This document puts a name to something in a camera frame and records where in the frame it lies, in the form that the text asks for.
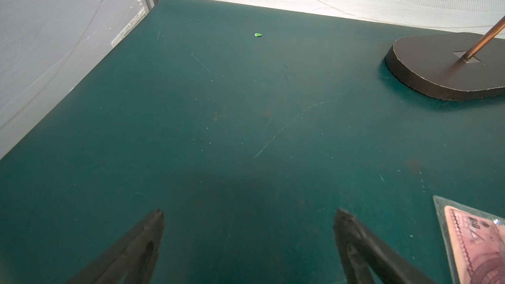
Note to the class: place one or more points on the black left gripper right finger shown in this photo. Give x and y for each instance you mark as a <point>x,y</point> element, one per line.
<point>362,251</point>

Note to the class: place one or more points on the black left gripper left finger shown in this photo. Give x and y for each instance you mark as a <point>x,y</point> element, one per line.
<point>132,259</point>

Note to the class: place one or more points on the pink ruler set plastic bag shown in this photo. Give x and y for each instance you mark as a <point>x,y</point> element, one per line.
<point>474,242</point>

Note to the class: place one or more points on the brown metal hook stand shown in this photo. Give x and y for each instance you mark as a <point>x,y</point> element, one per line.
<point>451,67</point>

